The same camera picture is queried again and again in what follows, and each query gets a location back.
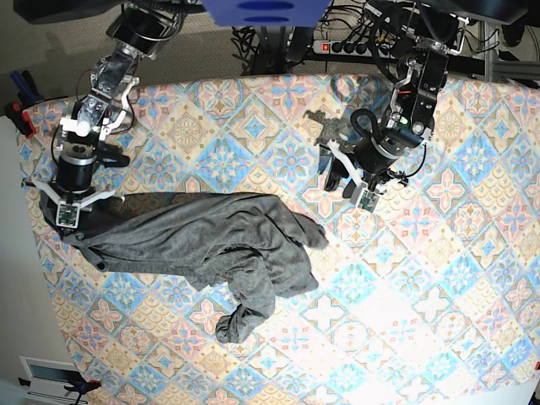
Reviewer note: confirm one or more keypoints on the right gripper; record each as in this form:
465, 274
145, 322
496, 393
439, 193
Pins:
63, 200

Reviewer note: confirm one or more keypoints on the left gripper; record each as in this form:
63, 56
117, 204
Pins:
368, 172

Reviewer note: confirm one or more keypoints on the grey t-shirt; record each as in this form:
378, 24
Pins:
251, 242

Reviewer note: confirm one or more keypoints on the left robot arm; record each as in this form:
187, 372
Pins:
411, 45

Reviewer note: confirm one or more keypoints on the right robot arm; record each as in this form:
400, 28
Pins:
78, 146

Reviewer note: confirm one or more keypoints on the red black clamp upper left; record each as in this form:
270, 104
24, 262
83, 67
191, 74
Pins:
20, 118

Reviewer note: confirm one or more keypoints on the white power strip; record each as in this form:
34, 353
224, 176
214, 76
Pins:
339, 48

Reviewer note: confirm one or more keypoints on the white floor vent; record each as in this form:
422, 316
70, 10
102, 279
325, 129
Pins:
47, 379

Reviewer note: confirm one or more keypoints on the black orange clamp lower left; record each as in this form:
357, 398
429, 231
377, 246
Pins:
80, 386

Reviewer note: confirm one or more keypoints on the blue black clamp handles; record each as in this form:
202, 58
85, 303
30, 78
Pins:
28, 92

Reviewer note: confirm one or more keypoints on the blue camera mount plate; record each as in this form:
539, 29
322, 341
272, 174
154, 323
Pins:
303, 13

